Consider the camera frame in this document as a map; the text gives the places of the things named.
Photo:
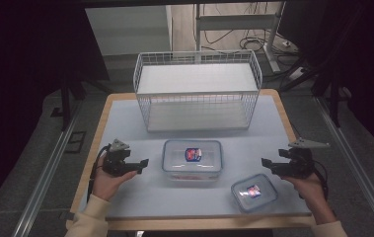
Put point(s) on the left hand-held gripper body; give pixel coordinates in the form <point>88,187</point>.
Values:
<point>114,163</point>

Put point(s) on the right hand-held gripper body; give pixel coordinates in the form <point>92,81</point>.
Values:
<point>299,163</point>

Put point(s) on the small clear food container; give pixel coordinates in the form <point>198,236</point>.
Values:
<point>254,192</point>

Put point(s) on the large clear food container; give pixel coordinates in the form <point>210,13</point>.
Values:
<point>191,159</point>

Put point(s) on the person's left hand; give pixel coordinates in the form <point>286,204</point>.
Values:
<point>107,186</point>

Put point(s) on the person's right hand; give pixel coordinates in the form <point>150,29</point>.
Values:
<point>306,189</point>

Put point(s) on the light blue table mat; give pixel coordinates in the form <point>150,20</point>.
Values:
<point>174,197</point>

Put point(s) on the black stand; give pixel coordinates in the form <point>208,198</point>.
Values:
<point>334,98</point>
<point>66,98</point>

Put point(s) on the wooden table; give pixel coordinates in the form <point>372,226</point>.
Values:
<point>181,224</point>

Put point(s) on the white power strip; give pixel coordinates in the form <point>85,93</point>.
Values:
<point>297,73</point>

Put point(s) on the white cabinet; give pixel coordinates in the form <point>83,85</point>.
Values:
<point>128,29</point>

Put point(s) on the metal floor rail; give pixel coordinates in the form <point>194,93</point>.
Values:
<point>355,158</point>
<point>46,174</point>

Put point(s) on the white metal desk frame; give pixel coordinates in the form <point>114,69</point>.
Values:
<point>237,21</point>

